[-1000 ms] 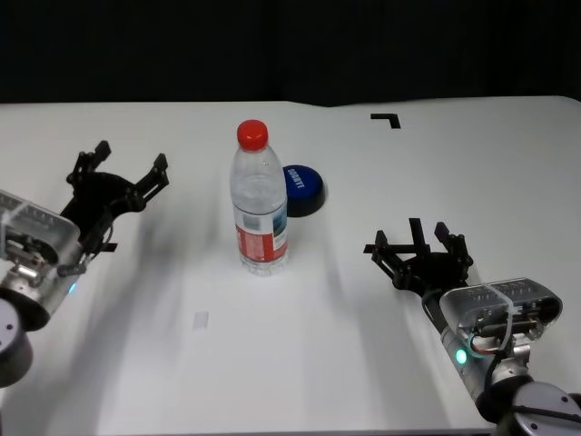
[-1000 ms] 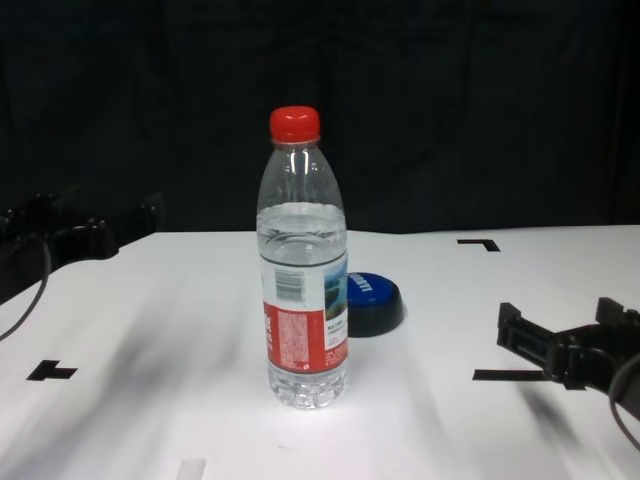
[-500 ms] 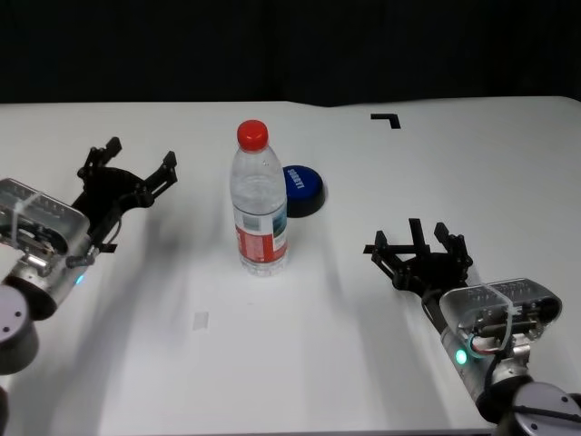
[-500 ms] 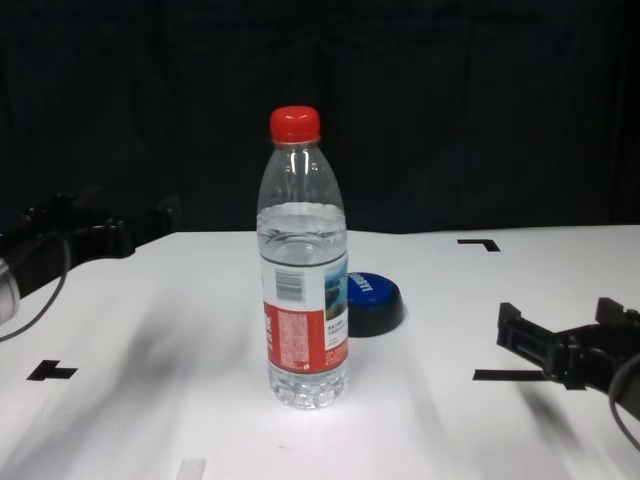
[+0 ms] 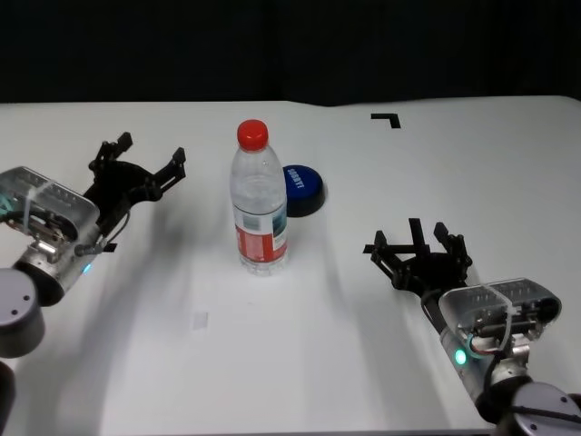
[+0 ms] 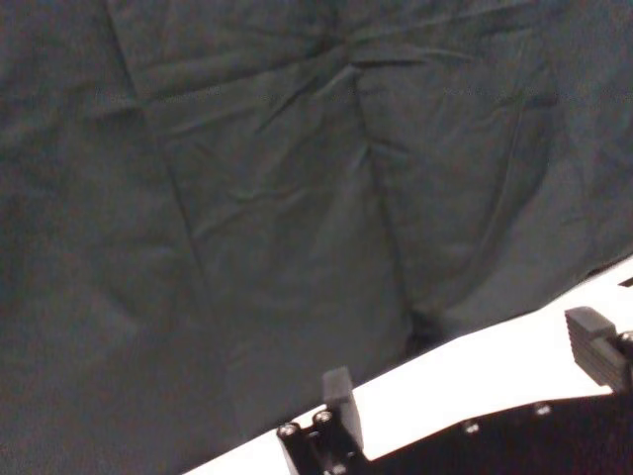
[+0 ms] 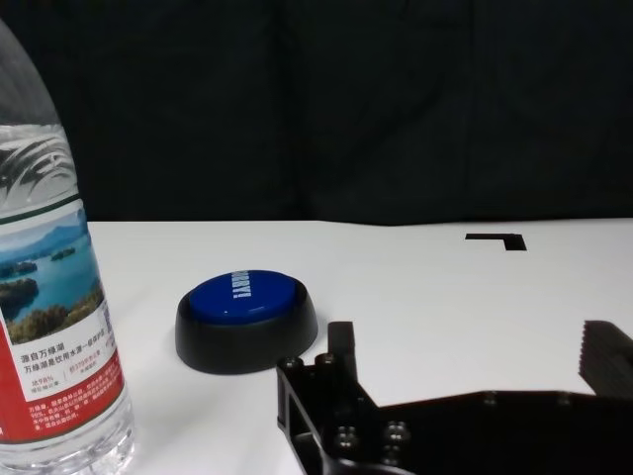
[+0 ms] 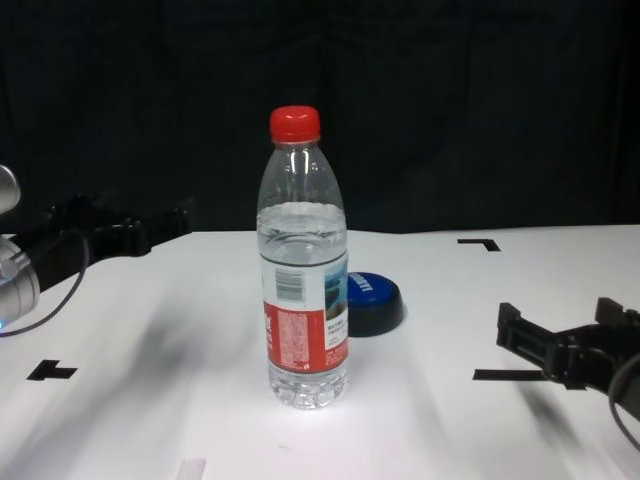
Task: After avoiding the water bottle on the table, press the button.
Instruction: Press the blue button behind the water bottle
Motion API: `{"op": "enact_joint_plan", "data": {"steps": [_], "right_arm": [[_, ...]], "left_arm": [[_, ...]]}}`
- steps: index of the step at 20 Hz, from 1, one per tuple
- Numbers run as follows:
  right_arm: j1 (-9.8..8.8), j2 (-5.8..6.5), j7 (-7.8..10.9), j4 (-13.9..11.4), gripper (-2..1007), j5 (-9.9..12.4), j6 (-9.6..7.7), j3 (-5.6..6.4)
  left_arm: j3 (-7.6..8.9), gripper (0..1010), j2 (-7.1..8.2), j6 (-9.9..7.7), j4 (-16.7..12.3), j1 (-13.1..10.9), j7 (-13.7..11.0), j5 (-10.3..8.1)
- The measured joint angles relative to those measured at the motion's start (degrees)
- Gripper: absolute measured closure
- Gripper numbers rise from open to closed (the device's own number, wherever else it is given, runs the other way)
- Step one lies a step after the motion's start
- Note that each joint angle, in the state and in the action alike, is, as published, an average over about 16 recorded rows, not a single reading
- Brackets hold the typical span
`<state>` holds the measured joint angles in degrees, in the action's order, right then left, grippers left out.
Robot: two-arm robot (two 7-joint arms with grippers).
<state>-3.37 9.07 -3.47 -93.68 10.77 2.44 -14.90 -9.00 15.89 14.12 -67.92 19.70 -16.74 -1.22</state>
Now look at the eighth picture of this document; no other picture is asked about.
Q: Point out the black corner tape mark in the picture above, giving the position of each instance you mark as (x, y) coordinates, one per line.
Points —
(487, 244)

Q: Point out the long black T tape mark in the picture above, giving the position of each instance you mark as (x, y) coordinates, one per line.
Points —
(505, 375)

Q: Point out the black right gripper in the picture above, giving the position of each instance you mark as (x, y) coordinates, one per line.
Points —
(585, 360)

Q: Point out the clear water bottle red cap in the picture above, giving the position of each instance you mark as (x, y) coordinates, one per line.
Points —
(302, 310)

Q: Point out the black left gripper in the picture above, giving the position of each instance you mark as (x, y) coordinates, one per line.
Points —
(110, 242)

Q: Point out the black curtain backdrop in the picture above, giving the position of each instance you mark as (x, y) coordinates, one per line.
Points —
(150, 100)

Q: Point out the blue round lid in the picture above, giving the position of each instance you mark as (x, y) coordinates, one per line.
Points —
(375, 310)

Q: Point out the short black T tape mark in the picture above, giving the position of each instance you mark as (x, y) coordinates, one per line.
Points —
(47, 372)

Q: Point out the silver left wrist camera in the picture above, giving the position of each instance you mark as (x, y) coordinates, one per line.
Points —
(7, 190)

